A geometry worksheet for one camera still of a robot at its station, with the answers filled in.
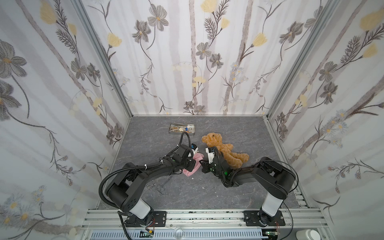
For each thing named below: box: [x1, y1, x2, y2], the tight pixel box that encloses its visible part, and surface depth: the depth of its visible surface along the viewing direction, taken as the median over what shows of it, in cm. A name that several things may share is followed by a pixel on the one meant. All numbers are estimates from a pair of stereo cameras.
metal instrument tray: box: [168, 123, 196, 135], surface depth 114 cm
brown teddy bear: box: [202, 132, 250, 169], surface depth 92 cm
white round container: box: [296, 229, 321, 240], surface depth 64 cm
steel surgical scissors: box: [156, 176, 172, 193], surface depth 86 cm
